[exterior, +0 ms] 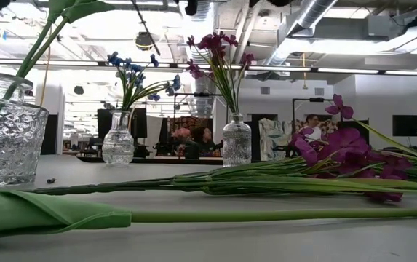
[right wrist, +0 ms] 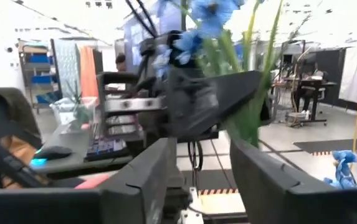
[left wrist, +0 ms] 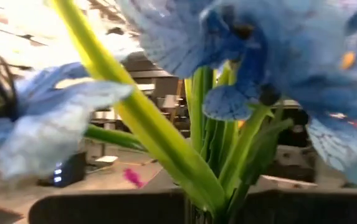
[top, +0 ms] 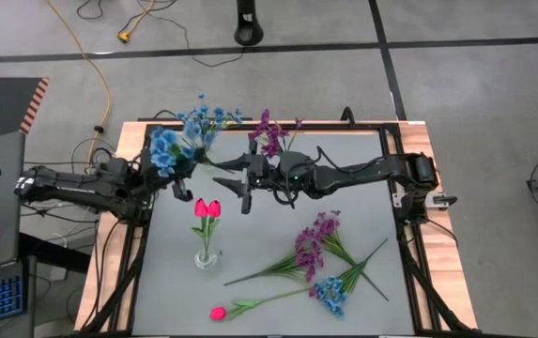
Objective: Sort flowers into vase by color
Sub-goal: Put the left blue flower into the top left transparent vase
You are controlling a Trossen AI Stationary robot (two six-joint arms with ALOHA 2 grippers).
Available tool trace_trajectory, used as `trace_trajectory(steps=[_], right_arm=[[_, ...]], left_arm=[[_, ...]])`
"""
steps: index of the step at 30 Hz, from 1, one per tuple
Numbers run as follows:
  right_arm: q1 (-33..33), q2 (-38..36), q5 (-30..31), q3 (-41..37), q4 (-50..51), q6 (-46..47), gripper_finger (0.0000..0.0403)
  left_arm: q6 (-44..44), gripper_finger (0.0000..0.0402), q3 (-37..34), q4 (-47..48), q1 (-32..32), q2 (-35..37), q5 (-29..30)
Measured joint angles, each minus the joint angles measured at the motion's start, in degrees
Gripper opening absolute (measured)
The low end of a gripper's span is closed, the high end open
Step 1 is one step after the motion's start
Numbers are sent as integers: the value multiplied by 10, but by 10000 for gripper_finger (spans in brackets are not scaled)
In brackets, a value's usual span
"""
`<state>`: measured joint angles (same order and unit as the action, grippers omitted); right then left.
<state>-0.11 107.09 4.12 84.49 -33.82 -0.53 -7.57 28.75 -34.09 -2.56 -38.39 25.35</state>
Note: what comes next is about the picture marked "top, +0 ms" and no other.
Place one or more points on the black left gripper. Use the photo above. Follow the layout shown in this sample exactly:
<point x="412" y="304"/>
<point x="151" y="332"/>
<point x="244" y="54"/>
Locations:
<point x="160" y="183"/>

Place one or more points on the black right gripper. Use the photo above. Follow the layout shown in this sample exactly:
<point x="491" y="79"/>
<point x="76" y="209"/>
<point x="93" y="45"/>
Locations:
<point x="266" y="171"/>

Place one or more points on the blue artificial flower bunch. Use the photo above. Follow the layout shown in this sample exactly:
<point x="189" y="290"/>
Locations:
<point x="200" y="129"/>
<point x="163" y="150"/>
<point x="332" y="291"/>

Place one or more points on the red artificial tulip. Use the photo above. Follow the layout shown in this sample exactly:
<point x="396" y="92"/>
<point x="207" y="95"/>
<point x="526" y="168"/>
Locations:
<point x="201" y="207"/>
<point x="218" y="313"/>
<point x="214" y="209"/>

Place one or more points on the purple artificial flower bunch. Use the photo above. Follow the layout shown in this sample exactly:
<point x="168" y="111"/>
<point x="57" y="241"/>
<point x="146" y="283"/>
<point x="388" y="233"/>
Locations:
<point x="271" y="141"/>
<point x="308" y="256"/>
<point x="327" y="225"/>

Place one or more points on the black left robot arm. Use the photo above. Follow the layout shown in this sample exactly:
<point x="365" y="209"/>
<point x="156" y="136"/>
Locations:
<point x="71" y="188"/>

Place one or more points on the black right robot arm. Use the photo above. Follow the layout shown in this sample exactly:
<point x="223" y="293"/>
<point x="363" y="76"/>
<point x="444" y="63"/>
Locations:
<point x="367" y="171"/>

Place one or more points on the clear glass vase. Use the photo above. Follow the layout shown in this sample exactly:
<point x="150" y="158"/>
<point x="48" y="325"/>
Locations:
<point x="206" y="259"/>
<point x="211" y="165"/>

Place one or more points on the grey table mat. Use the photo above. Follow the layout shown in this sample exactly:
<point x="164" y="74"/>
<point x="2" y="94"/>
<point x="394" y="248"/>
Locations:
<point x="179" y="305"/>

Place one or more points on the black round stand base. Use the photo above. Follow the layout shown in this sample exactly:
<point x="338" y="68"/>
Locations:
<point x="249" y="33"/>

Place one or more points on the black desk support beam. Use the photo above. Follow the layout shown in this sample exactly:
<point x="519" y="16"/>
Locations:
<point x="71" y="263"/>

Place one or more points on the grey side desk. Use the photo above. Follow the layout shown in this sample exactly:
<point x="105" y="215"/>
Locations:
<point x="1" y="202"/>

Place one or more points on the black mat orange striped edge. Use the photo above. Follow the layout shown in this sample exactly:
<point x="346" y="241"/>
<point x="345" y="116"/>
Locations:
<point x="1" y="105"/>

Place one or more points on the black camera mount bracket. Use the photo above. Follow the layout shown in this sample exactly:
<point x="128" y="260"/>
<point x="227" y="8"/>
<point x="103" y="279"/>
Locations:
<point x="346" y="116"/>

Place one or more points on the black aluminium table frame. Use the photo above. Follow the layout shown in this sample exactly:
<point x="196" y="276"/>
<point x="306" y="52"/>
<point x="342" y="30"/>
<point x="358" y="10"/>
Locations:
<point x="367" y="126"/>

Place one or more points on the metal arm base bracket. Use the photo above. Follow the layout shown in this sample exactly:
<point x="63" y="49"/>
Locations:
<point x="440" y="200"/>

